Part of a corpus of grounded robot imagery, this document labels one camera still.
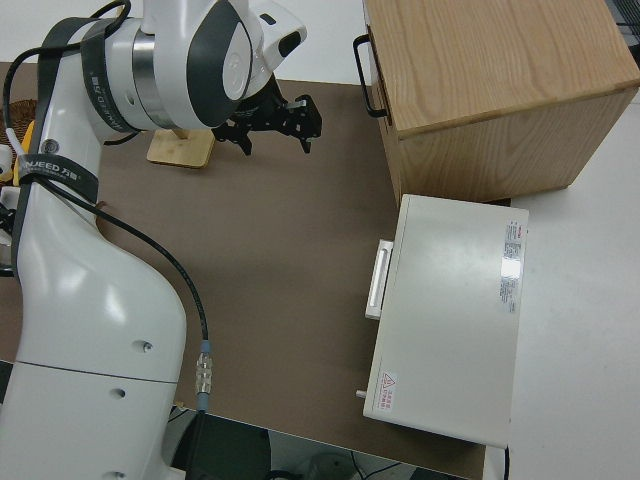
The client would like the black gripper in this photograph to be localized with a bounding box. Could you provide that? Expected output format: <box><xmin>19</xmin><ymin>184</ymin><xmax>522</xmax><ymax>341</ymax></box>
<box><xmin>214</xmin><ymin>82</ymin><xmax>323</xmax><ymax>157</ymax></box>

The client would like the wooden mug stand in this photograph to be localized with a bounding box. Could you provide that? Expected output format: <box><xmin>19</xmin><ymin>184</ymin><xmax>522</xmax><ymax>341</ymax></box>
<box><xmin>146</xmin><ymin>127</ymin><xmax>216</xmax><ymax>169</ymax></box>

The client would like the yellow corn cob pointed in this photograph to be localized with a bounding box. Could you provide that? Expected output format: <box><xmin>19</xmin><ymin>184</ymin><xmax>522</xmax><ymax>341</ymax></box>
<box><xmin>12</xmin><ymin>119</ymin><xmax>37</xmax><ymax>187</ymax></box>

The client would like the brown wicker basket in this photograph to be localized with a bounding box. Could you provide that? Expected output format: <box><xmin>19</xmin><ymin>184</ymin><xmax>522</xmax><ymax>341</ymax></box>
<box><xmin>4</xmin><ymin>98</ymin><xmax>40</xmax><ymax>151</ymax></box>

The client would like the white toaster oven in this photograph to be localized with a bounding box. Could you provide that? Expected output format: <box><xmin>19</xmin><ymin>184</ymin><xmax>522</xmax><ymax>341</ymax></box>
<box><xmin>355</xmin><ymin>193</ymin><xmax>530</xmax><ymax>449</ymax></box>

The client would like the wooden box black handle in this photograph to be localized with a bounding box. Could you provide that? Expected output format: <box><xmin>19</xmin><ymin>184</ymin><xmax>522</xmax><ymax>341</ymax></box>
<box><xmin>352</xmin><ymin>0</ymin><xmax>640</xmax><ymax>206</ymax></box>

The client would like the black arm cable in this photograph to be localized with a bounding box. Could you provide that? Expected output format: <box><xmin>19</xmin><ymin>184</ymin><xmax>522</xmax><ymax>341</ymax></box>
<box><xmin>2</xmin><ymin>0</ymin><xmax>215</xmax><ymax>412</ymax></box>

